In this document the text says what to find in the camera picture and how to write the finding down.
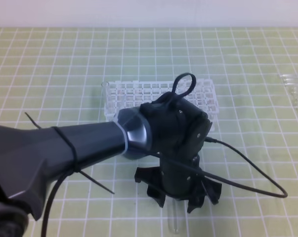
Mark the white plastic test tube rack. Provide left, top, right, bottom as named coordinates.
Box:
left=105, top=79, right=219, bottom=131

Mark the black camera cable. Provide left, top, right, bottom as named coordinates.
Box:
left=40, top=137, right=289, bottom=237

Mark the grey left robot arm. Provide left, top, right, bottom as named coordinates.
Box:
left=0, top=92, right=212, bottom=219

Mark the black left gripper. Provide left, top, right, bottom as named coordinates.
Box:
left=134, top=92, right=222, bottom=213

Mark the black zip tie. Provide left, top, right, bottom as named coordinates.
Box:
left=27, top=122, right=125, bottom=190

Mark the clear test tube in rack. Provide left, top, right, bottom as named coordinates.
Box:
left=101, top=81, right=110, bottom=117

